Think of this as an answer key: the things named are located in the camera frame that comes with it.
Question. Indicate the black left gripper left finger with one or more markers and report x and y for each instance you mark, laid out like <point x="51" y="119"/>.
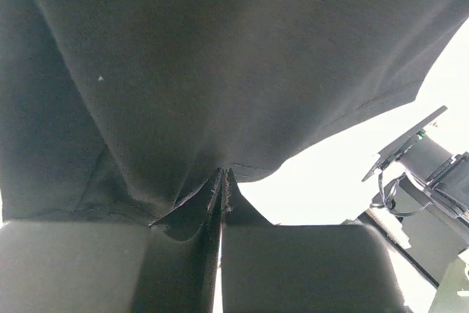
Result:
<point x="115" y="264"/>

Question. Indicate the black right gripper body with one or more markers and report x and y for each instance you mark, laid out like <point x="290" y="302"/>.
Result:
<point x="439" y="176"/>

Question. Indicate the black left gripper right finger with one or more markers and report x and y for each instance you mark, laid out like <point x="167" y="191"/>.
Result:
<point x="274" y="268"/>

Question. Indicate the black skirt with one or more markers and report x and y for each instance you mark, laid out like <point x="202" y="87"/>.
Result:
<point x="132" y="105"/>

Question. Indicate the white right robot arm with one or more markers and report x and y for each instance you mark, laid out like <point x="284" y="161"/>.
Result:
<point x="437" y="250"/>

